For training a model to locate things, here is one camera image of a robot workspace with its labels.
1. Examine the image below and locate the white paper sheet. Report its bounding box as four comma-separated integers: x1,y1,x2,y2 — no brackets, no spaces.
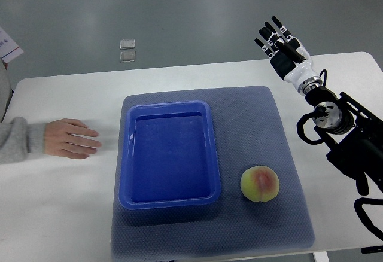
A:
0,28,23,63

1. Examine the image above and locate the grey knit sleeve forearm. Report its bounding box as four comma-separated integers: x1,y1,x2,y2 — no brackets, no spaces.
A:
1,117,46,164

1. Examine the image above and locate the yellow red peach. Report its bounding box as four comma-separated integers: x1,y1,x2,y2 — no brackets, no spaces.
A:
240,166,279,202

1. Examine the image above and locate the black looped cable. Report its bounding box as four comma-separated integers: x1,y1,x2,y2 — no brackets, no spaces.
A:
354,197,383,240

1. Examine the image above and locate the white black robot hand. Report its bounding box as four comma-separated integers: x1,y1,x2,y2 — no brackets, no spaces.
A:
254,16,324,95

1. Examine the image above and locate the upper silver floor plate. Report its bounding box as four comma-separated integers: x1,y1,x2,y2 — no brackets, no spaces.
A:
120,39,135,50

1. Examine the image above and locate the blue grey mesh mat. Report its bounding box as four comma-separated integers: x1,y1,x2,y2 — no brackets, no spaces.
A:
111,86,315,261

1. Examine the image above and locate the blue plastic tray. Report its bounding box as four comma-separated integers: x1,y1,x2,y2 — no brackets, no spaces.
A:
118,100,221,210

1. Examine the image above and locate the bare human hand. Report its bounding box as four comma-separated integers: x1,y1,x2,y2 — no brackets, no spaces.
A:
44,118,102,160

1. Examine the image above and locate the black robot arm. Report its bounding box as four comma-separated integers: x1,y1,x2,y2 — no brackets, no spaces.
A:
296,70,382,239

